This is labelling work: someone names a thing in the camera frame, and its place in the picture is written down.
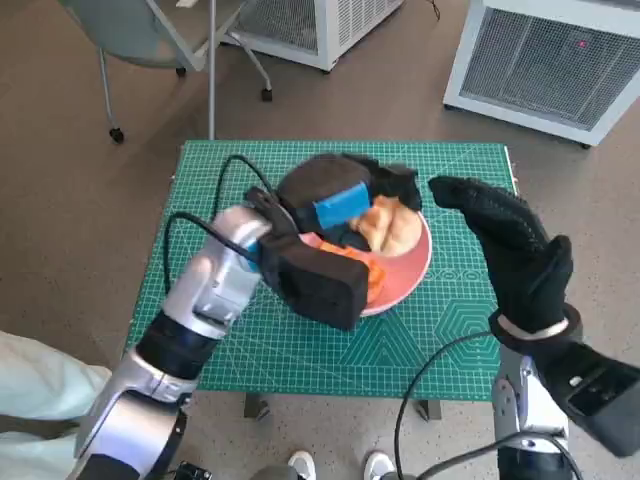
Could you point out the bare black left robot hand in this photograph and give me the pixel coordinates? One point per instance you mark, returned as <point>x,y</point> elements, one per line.
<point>325,180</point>

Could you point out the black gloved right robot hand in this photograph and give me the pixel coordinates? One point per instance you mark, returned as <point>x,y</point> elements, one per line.
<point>520,260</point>

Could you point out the round toy bread bun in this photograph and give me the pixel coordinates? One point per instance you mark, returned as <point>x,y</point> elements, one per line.
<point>395,230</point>

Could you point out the pink bowl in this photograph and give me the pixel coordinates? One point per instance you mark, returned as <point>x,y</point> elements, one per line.
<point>405,270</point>

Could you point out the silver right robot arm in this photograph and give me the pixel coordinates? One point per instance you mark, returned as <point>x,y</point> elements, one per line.
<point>525,400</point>

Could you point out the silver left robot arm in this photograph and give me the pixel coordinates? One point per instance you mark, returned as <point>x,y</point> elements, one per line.
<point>220,280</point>

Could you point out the white mesh cabinet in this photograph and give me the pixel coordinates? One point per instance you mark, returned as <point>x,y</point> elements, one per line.
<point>325,30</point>
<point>540,65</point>

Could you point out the grey metal pole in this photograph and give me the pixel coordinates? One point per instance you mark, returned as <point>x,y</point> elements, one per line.
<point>213,75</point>

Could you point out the green cutting mat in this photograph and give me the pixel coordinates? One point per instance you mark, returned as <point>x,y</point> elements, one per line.
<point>300,360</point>

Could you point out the grey office chair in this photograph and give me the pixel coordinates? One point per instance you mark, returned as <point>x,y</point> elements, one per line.
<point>140,30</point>

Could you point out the white shoe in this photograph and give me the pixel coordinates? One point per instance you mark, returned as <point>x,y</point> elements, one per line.
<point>301,465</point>
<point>377,466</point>

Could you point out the black electronics module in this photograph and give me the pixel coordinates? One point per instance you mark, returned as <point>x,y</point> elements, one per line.
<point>191,472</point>

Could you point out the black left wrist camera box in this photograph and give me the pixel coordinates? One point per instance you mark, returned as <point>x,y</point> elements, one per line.
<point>320,285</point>

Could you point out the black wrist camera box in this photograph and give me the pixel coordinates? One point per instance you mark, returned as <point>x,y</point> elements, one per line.
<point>320,285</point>
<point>600,395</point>

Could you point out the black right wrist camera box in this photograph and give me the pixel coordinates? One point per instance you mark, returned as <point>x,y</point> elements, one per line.
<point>600,395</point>

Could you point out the black table bracket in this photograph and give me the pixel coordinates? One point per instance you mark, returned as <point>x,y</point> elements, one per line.
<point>429,410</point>
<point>255,406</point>

